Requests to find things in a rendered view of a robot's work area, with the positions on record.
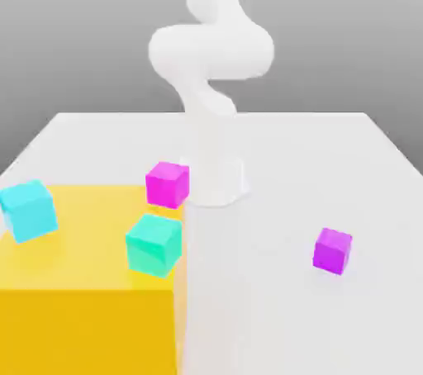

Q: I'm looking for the small teal cube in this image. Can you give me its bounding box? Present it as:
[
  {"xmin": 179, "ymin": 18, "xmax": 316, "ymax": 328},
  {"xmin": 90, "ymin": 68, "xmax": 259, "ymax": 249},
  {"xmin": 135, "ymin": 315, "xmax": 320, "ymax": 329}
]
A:
[{"xmin": 125, "ymin": 213, "xmax": 183, "ymax": 279}]

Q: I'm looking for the small magenta cube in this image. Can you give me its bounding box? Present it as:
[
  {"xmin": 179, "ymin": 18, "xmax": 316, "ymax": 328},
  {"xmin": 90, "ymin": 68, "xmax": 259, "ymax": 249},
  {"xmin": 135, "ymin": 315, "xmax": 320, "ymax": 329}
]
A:
[{"xmin": 145, "ymin": 160, "xmax": 191, "ymax": 211}]

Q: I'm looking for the small cyan cube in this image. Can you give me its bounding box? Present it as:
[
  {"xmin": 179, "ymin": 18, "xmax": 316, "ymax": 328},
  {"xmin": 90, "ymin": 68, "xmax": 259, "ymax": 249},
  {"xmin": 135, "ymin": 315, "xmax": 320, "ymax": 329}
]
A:
[{"xmin": 0, "ymin": 178, "xmax": 59, "ymax": 244}]

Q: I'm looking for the large yellow box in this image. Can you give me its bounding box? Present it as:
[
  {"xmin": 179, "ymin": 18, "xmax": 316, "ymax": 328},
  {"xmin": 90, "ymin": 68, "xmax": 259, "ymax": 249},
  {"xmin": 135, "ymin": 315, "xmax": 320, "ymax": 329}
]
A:
[{"xmin": 0, "ymin": 184, "xmax": 188, "ymax": 375}]

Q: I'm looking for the small purple cube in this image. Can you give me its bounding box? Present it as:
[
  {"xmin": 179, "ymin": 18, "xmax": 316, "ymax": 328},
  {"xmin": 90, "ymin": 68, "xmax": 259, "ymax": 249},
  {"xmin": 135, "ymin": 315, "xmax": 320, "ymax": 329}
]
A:
[{"xmin": 311, "ymin": 227, "xmax": 354, "ymax": 276}]

